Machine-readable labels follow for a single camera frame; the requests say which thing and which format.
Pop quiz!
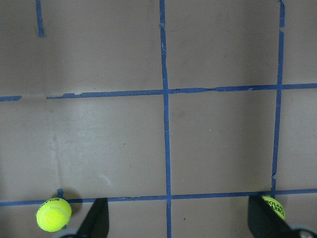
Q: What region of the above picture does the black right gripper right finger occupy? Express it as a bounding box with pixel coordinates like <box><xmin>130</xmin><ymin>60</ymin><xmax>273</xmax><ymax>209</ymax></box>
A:
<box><xmin>248</xmin><ymin>196</ymin><xmax>295</xmax><ymax>238</ymax></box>

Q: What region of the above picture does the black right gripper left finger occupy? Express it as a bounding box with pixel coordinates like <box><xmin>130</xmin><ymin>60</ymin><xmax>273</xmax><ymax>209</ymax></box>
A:
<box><xmin>76</xmin><ymin>198</ymin><xmax>109</xmax><ymax>238</ymax></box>

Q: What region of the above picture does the yellow tennis ball under gripper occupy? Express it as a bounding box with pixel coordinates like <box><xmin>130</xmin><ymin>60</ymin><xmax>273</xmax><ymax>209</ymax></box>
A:
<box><xmin>262</xmin><ymin>196</ymin><xmax>285</xmax><ymax>220</ymax></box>

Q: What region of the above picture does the yellow tennis ball near tape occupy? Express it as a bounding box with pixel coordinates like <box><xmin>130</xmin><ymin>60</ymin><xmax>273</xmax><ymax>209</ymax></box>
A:
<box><xmin>36</xmin><ymin>197</ymin><xmax>72</xmax><ymax>233</ymax></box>

